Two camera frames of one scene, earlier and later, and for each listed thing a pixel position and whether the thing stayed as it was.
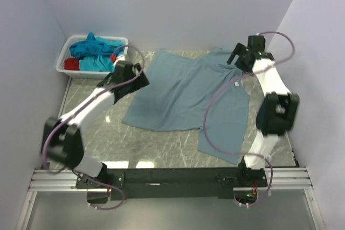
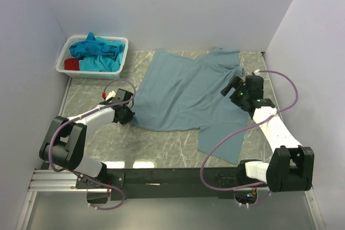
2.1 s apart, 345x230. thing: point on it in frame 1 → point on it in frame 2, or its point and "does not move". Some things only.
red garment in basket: (71, 63) does not move
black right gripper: (240, 50) → (233, 83)
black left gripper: (140, 82) → (128, 118)
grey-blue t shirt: (177, 98) does not move
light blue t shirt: (96, 63) does not move
